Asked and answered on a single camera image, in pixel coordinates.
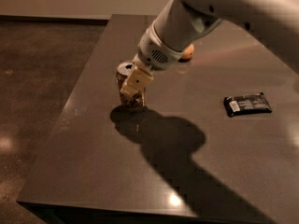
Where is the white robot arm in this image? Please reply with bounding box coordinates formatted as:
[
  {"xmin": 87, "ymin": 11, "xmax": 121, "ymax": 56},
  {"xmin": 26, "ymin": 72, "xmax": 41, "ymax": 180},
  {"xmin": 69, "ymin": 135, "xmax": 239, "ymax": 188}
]
[{"xmin": 121, "ymin": 0, "xmax": 299, "ymax": 97}]

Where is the orange fruit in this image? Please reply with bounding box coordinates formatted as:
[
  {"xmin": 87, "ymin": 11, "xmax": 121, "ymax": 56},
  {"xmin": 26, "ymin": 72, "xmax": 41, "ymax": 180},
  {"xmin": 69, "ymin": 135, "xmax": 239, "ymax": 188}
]
[{"xmin": 181, "ymin": 44, "xmax": 194, "ymax": 60}]

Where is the black snack bar wrapper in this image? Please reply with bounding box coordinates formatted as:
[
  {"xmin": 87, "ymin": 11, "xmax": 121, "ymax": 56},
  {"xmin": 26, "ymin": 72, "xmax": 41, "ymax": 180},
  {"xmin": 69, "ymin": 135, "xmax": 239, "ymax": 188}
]
[{"xmin": 223, "ymin": 92, "xmax": 272, "ymax": 117}]

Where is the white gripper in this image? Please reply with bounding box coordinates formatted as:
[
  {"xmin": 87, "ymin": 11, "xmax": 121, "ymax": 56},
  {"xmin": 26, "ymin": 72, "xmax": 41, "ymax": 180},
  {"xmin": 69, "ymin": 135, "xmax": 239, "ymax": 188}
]
[{"xmin": 121, "ymin": 21, "xmax": 184, "ymax": 97}]

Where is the orange soda can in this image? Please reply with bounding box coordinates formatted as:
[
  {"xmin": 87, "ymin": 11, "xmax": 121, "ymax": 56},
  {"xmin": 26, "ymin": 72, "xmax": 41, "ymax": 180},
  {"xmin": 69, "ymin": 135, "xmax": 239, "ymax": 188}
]
[{"xmin": 116, "ymin": 62, "xmax": 145, "ymax": 112}]

